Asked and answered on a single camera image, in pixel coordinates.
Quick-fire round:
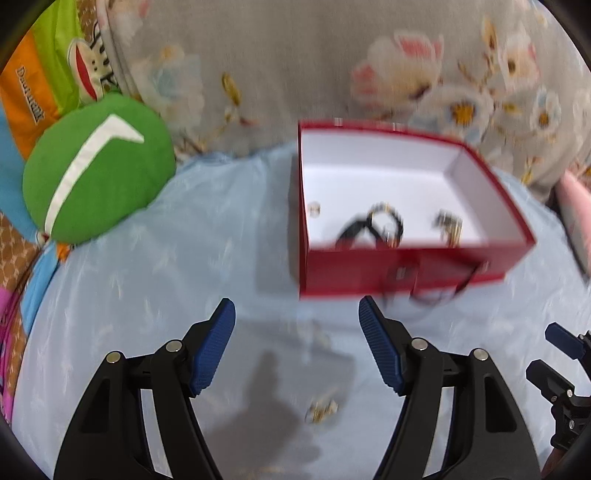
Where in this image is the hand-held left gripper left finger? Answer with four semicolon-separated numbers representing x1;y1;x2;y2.
53;298;237;480

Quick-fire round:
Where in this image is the green round pillow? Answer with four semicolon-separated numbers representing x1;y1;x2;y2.
22;92;177;244

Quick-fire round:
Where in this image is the red cardboard box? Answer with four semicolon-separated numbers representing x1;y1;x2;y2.
295;119;537;308

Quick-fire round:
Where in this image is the black bead bracelet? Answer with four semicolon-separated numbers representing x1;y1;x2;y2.
367;202;406;247

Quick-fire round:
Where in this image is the light blue palm print sheet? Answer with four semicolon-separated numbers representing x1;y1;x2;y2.
9;138;591;480

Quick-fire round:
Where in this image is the colourful cartoon blanket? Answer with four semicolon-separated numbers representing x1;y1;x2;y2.
0;0;121;416

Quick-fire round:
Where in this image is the pink cartoon face pillow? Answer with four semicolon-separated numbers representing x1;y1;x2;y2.
554;171;591;282

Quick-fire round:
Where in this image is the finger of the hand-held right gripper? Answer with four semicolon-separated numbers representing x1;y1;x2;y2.
525;360;580;404
545;322;591;363

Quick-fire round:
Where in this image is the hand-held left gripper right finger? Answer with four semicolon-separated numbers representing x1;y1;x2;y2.
358;295;542;480

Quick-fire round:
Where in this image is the grey floral blanket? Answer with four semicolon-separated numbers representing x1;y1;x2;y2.
95;0;591;204

